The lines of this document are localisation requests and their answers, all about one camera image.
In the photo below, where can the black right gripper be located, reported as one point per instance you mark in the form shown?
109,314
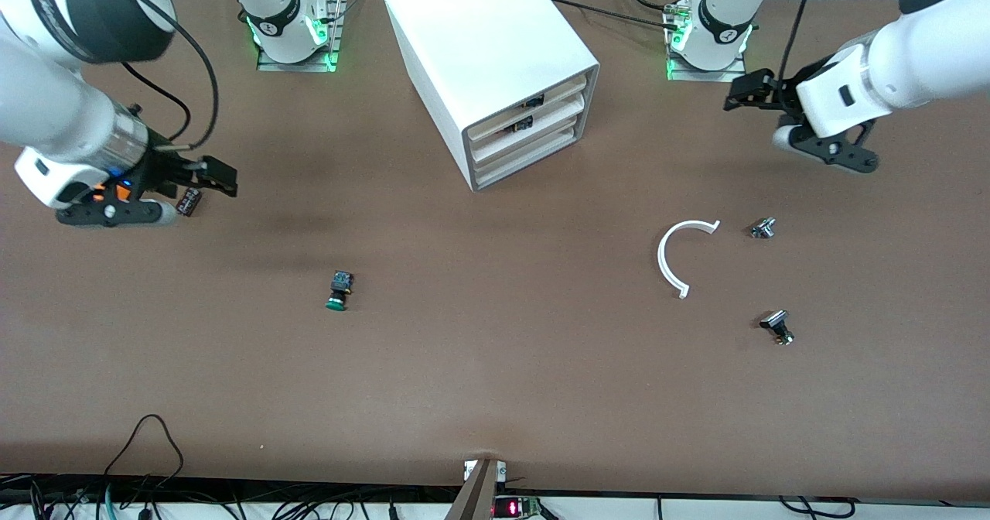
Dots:
167,169

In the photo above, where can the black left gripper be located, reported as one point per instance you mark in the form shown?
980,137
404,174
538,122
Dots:
778,90

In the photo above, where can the green push button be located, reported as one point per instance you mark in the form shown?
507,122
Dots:
340,282

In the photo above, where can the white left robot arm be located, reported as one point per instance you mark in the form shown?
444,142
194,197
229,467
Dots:
928,63

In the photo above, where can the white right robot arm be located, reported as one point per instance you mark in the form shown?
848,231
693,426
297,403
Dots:
46,110

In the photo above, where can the highest white cabinet drawer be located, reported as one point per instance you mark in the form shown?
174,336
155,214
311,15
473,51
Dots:
526,108

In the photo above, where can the middle white cabinet drawer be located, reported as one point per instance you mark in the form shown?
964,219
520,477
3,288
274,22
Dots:
526,131

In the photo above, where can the white drawer cabinet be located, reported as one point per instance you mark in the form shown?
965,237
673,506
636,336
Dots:
479,32

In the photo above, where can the small black chip block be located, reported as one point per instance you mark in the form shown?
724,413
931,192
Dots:
188,203

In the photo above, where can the orange box with black base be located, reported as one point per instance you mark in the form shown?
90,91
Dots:
122,192

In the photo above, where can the small silver knob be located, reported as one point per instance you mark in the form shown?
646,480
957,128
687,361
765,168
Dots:
763,229

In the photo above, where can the device with red display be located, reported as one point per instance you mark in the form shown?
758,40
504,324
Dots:
512,508

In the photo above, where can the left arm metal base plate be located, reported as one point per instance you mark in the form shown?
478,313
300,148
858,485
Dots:
708,76

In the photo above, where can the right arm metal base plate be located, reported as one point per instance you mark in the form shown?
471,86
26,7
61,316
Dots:
338,25

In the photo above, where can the black knob switch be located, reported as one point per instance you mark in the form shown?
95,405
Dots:
776,321

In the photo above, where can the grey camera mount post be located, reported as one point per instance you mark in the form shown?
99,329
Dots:
473,497

